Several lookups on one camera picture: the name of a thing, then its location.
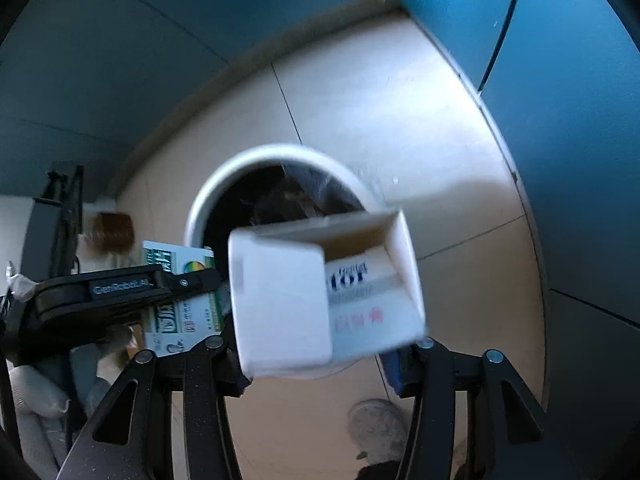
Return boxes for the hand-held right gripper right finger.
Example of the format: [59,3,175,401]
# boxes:
[382,337,568,480]

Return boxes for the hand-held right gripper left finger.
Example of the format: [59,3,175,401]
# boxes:
[55,335,251,480]

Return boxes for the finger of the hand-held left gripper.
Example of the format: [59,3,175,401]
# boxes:
[75,266,224,320]

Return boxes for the green white medicine box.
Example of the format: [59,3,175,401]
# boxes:
[140,240,232,359]

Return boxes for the dark round trash bin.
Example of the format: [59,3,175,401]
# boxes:
[184,143,391,311]

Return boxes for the long white box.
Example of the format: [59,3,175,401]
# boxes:
[227,209,429,380]

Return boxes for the person's left forearm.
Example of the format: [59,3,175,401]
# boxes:
[0,360,73,480]

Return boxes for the grey fuzzy slipper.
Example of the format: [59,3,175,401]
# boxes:
[347,398,409,461]

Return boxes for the brown oil bottle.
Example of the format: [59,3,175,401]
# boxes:
[85,211,135,256]

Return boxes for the person's legs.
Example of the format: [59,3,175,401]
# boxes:
[357,462,407,480]

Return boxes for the long blue kitchen cabinet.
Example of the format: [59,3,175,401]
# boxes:
[0,0,401,203]

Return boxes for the blue stove cabinet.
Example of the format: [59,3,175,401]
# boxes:
[384,0,640,466]

